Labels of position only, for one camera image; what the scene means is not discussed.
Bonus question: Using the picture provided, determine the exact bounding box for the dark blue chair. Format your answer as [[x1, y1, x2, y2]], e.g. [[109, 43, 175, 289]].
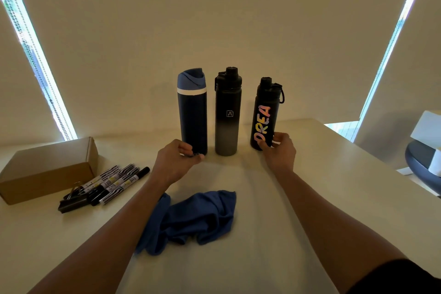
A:
[[405, 140, 441, 196]]

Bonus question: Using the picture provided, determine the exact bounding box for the bright side window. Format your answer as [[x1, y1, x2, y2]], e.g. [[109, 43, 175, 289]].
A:
[[323, 0, 432, 143]]

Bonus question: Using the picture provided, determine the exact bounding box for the person's left hand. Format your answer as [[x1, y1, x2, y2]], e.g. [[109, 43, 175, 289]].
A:
[[151, 139, 206, 187]]

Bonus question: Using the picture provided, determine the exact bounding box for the person's right hand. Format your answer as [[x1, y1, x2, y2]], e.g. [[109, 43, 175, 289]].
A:
[[257, 132, 297, 175]]

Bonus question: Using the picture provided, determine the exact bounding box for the brown paper box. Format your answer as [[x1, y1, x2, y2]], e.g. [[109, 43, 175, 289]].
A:
[[0, 136, 99, 205]]

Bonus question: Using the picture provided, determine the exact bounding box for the black binder clip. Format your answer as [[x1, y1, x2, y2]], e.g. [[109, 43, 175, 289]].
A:
[[57, 181, 91, 214]]

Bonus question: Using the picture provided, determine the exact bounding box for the black bottle with loop handle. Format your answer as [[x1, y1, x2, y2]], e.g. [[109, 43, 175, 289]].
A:
[[250, 77, 286, 151]]

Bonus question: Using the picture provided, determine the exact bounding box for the black grey gradient bottle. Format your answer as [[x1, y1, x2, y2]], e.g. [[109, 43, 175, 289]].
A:
[[215, 67, 243, 157]]

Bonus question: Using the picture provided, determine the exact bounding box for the person's left forearm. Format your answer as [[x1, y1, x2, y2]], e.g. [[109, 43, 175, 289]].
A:
[[27, 173, 170, 294]]

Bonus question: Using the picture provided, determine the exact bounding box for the blue cloth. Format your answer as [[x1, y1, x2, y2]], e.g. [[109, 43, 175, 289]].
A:
[[135, 190, 237, 256]]

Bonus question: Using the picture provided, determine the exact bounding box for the barcode label black marker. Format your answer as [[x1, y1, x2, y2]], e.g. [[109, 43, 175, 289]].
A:
[[86, 164, 136, 198]]

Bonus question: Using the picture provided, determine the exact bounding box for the person's black shirt sleeve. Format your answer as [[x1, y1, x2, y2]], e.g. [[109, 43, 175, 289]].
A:
[[348, 258, 441, 294]]

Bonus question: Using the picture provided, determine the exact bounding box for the person's right forearm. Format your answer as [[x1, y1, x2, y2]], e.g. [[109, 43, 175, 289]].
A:
[[275, 170, 407, 294]]

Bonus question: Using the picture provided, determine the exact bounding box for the beaded blind chain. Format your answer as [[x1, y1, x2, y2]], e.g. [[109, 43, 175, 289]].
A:
[[0, 0, 74, 141]]

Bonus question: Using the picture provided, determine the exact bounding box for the navy bottle with blue lid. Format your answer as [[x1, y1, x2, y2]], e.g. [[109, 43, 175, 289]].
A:
[[177, 68, 209, 156]]

